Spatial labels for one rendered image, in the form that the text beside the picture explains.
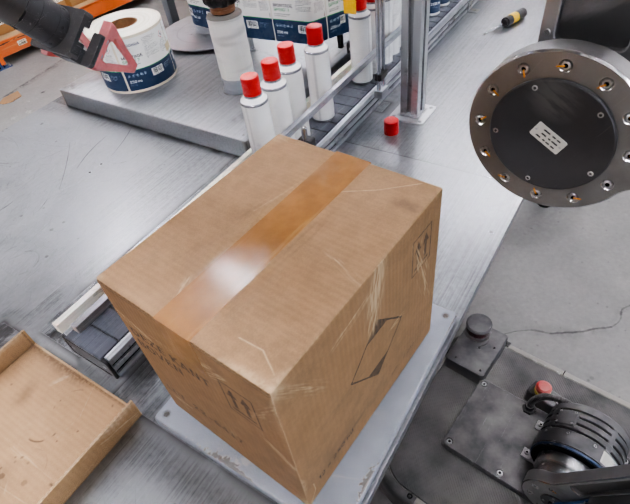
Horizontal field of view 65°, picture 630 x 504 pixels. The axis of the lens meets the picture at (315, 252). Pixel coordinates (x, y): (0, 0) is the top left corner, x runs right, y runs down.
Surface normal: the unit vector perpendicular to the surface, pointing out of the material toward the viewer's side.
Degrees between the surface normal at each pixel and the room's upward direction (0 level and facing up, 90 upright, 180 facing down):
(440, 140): 0
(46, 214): 0
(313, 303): 0
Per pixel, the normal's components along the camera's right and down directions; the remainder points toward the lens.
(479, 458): -0.11, -0.69
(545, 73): -0.62, 0.61
